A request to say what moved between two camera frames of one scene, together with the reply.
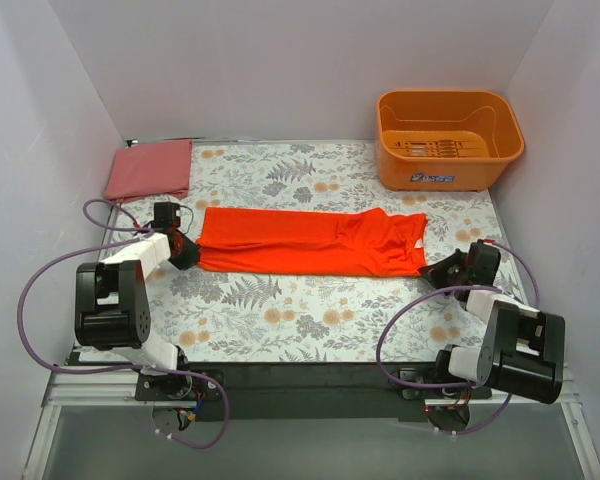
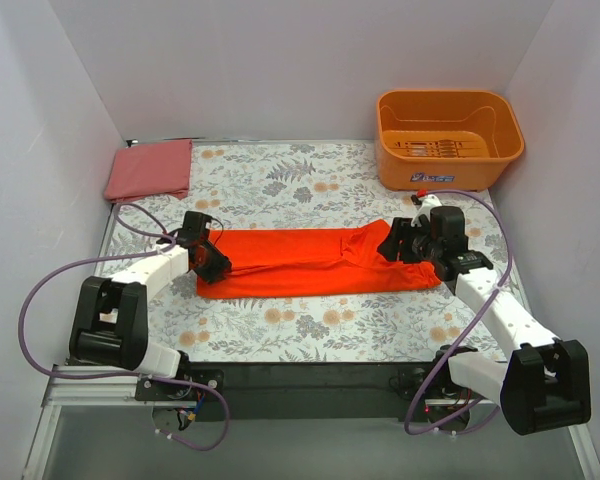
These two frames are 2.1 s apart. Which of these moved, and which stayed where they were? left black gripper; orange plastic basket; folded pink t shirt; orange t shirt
Moved: orange t shirt; left black gripper
Stayed: folded pink t shirt; orange plastic basket
